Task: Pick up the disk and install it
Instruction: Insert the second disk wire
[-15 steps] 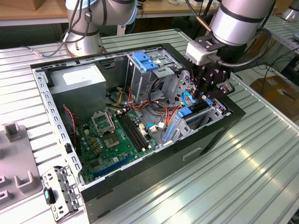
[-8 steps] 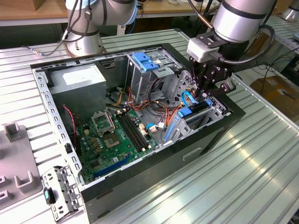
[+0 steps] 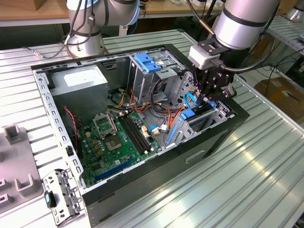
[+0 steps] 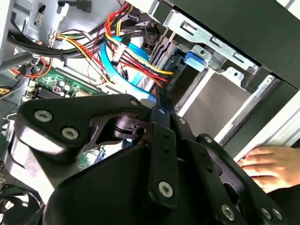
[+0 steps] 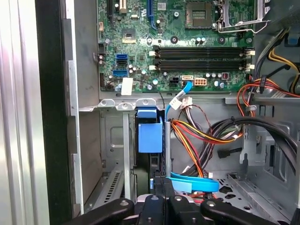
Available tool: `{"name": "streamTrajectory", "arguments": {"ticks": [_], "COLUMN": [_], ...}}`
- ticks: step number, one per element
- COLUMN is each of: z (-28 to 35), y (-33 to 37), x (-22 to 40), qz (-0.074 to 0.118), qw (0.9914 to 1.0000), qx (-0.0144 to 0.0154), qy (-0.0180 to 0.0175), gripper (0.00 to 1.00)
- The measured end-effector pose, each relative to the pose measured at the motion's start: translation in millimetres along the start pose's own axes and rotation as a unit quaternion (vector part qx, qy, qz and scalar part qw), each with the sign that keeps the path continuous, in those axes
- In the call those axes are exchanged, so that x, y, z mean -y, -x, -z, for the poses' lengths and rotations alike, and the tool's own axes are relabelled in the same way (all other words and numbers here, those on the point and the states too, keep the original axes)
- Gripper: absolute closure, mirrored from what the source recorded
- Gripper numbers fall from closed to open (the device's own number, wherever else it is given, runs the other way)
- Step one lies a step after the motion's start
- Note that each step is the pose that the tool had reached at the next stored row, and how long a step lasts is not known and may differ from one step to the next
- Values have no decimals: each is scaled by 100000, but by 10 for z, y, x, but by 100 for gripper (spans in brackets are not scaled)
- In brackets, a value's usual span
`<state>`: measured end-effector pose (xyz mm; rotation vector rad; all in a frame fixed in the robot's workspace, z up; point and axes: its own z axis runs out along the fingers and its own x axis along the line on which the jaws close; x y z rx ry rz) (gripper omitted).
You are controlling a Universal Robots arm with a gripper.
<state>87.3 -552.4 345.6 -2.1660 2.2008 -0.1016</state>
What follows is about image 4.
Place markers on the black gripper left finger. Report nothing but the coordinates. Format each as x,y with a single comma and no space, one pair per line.
70,107

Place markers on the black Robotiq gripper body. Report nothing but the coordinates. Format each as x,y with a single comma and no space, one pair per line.
105,187

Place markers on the bare person hand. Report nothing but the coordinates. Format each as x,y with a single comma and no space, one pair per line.
276,164

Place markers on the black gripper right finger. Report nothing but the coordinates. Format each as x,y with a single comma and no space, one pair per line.
211,168

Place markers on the hard disk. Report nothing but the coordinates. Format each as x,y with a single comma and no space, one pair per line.
194,59

